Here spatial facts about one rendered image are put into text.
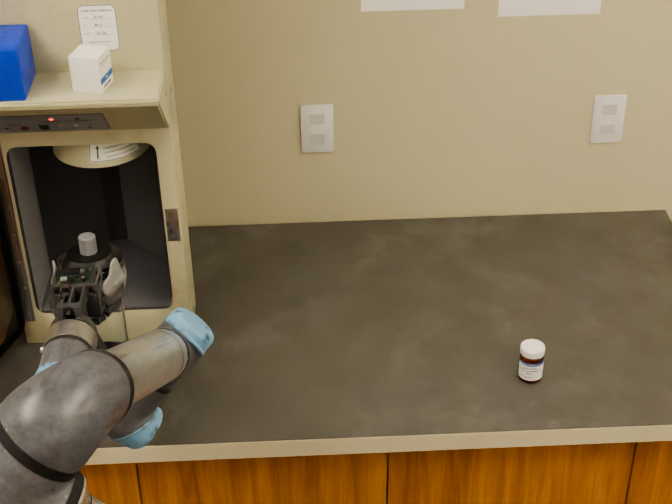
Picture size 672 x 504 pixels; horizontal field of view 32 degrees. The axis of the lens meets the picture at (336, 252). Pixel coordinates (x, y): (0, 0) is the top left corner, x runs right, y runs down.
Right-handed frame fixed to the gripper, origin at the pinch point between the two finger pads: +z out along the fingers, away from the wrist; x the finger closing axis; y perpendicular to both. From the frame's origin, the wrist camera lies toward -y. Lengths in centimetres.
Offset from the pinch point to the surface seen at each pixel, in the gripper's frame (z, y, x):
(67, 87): 13.2, 27.5, 1.9
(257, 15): 62, 19, -28
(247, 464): -6.9, -38.2, -23.6
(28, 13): 19.3, 38.0, 7.5
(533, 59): 62, 7, -85
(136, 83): 13.9, 27.5, -9.2
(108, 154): 21.9, 10.3, -1.5
